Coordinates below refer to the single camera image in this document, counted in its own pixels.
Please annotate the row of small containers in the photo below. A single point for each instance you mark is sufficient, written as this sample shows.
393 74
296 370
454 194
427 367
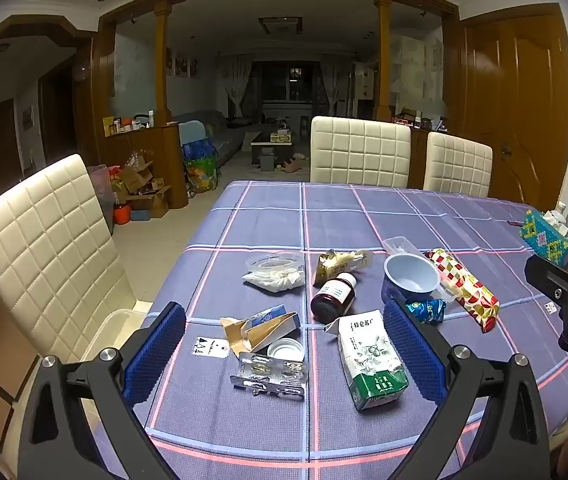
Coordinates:
124 124

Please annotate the clear plastic tray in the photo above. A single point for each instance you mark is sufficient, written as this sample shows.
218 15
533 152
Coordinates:
401 245

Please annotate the cream quilted dining chair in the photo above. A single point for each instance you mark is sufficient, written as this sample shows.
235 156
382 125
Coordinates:
358 150
458 162
39 240

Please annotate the dark window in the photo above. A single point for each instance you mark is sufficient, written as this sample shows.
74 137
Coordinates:
284 82

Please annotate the pink toy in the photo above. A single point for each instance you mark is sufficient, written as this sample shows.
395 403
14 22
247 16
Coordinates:
294 166

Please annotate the clear plastic round lid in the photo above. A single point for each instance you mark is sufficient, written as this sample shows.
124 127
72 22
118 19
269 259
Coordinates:
259 261

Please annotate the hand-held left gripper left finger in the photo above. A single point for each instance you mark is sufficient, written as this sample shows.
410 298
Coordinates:
156 350

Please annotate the gold snack wrapper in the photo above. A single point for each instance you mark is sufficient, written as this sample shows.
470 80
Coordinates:
334 262

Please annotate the patterned curtain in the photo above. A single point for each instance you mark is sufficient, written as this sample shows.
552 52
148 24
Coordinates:
236 85
334 85

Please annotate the open cardboard box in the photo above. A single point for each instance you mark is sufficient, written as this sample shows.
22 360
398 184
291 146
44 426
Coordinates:
138 177

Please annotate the wooden partition counter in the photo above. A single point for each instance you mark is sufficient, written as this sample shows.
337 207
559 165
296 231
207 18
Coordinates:
164 150

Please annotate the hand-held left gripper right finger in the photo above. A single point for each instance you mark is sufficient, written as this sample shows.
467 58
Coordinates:
413 350

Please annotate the clear plastic storage bin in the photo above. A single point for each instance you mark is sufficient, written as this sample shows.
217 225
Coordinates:
114 325

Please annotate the red patterned wrapper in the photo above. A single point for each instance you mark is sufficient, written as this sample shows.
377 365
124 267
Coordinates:
468 292

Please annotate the brown medicine bottle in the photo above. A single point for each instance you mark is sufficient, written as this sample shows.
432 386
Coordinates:
331 300

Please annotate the beaded tissue box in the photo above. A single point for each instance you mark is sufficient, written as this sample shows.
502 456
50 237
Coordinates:
546 237

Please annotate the light blue chair back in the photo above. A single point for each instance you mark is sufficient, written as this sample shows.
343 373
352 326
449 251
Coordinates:
193 132

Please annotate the wooden sideboard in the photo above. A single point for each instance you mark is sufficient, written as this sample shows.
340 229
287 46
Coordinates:
417 160

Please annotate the blue plaid tablecloth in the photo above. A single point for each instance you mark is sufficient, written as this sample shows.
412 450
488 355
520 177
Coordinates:
274 230

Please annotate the orange bucket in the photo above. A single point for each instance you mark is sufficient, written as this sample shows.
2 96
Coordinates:
122 215

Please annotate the ceiling lamp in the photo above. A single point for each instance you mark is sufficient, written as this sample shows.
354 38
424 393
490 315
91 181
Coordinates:
280 25

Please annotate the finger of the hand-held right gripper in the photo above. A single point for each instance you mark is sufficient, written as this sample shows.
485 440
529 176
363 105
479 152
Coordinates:
546 275

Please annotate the white round lid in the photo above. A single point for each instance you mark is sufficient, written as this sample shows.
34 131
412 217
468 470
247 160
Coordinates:
286 350

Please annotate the torn blue and white box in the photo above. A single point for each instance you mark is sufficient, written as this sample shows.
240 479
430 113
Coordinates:
269 327

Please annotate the small wall frame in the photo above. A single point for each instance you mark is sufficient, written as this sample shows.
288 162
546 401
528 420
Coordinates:
28 117

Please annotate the green and white carton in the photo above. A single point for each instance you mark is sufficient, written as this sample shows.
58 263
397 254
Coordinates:
368 360

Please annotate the large cardboard box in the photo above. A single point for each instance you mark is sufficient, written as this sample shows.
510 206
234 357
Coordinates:
151 202

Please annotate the silver blister pack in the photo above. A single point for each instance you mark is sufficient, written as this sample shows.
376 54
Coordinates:
264 372

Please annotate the grey sofa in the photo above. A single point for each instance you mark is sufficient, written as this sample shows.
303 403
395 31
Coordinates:
229 135

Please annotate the colourful shopping bag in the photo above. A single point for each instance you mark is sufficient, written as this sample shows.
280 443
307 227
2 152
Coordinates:
201 170

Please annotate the small blue box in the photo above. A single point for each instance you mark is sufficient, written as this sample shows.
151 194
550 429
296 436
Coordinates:
140 215

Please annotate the blue candy wrapper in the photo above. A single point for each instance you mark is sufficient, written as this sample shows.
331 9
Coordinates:
426 310

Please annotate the wall pictures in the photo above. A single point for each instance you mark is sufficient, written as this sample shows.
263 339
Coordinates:
181 64

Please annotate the light wooden door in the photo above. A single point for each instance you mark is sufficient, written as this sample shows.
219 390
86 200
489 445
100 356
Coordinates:
518 100

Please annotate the dark coffee table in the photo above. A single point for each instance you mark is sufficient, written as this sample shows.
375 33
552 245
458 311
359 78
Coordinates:
271 147

